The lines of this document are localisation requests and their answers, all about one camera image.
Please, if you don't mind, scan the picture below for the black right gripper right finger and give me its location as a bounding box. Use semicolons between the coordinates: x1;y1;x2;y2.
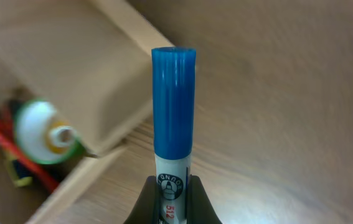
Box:
187;175;222;224

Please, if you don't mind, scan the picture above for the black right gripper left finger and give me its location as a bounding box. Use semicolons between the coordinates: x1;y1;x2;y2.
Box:
124;175;159;224

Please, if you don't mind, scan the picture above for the small yellow tape roll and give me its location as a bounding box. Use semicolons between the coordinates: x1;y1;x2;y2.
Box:
44;119;77;154

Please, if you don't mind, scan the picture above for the yellow highlighter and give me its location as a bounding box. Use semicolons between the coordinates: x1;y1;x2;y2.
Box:
4;152;33;187

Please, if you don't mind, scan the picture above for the blue white marker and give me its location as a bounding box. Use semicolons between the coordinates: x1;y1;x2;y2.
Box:
151;47;196;224

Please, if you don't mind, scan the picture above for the green tape roll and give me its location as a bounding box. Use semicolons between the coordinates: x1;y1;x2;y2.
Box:
13;98;85;165

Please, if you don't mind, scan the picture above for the brown cardboard box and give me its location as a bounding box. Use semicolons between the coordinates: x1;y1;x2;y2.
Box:
0;0;169;223

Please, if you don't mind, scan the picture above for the orange utility knife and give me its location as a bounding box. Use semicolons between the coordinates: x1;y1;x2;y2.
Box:
0;120;59;193

